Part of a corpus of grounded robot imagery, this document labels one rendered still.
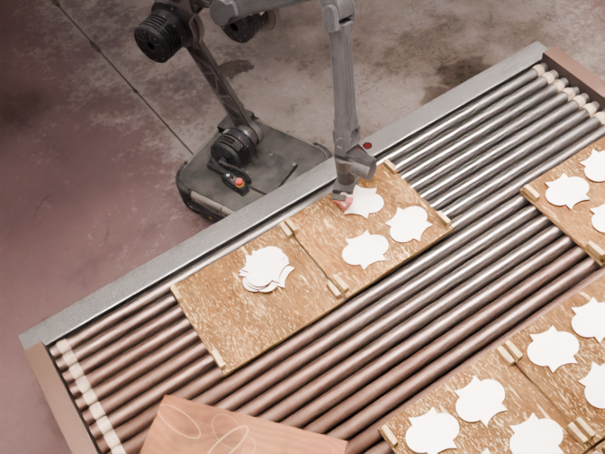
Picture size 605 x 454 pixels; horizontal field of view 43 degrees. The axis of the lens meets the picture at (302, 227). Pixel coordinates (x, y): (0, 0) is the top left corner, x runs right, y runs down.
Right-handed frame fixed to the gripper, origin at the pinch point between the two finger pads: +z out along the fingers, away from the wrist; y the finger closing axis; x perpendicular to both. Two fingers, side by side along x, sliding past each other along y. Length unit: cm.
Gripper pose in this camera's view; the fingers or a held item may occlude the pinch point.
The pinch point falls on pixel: (348, 196)
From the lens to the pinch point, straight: 248.8
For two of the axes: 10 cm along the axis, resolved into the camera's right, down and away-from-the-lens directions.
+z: 1.3, 5.9, 7.9
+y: 2.8, -7.9, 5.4
